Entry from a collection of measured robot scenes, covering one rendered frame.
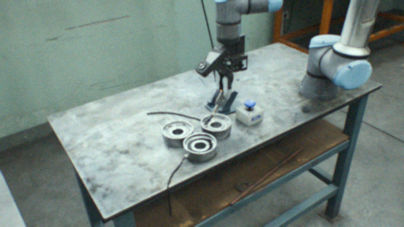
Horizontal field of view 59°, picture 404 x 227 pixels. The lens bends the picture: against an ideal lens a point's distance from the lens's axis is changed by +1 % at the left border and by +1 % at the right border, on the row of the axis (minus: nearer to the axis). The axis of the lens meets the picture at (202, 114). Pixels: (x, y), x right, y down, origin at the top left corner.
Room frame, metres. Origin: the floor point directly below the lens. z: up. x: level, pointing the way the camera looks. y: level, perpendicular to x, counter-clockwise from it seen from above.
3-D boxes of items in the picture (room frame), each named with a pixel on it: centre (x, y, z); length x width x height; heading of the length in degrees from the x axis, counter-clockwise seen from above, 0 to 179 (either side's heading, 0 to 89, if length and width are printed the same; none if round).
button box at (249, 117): (1.06, -0.17, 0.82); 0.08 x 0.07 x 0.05; 123
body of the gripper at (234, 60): (1.02, -0.09, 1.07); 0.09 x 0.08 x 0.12; 120
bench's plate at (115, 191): (1.20, -0.08, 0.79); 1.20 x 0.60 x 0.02; 123
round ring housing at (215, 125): (0.99, -0.04, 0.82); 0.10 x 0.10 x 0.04
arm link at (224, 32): (1.02, -0.08, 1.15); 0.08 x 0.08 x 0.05
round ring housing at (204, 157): (0.87, 0.01, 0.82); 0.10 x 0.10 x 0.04
